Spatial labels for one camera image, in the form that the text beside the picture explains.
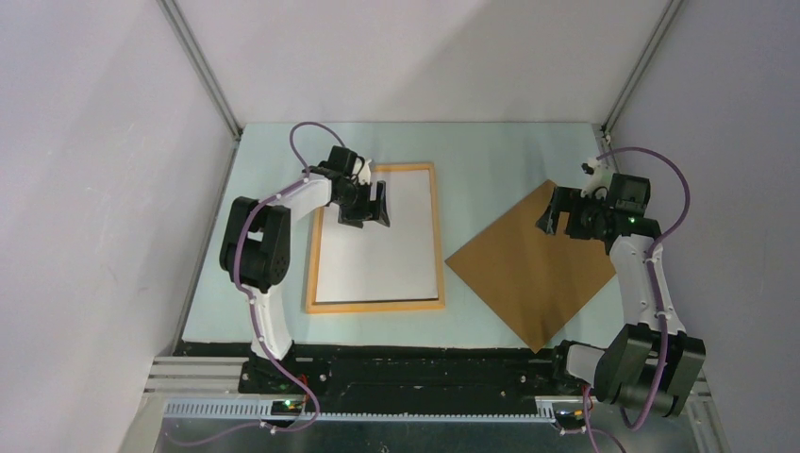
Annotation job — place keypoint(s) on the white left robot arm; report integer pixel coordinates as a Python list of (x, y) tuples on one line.
[(256, 248)]

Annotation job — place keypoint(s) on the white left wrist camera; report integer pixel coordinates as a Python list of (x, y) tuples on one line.
[(362, 173)]

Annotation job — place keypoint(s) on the brown cardboard backing board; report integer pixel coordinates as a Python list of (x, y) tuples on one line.
[(534, 282)]

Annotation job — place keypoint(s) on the aluminium front rail frame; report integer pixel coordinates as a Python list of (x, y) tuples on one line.
[(215, 373)]

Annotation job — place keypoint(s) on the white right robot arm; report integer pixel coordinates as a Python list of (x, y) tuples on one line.
[(652, 363)]

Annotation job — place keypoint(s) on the colourful printed photo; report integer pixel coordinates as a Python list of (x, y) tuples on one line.
[(381, 250)]

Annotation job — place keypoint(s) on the orange wooden picture frame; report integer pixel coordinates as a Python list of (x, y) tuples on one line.
[(375, 306)]

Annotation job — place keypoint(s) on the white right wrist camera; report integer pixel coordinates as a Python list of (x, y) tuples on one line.
[(600, 175)]

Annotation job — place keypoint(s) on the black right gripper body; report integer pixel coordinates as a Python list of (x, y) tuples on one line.
[(585, 214)]

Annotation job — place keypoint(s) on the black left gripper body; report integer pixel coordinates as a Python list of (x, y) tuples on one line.
[(356, 204)]

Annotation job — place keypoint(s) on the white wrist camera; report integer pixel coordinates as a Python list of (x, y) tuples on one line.
[(600, 175), (362, 173)]

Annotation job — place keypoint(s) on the grey slotted cable duct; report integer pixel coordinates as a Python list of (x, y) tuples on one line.
[(275, 410)]

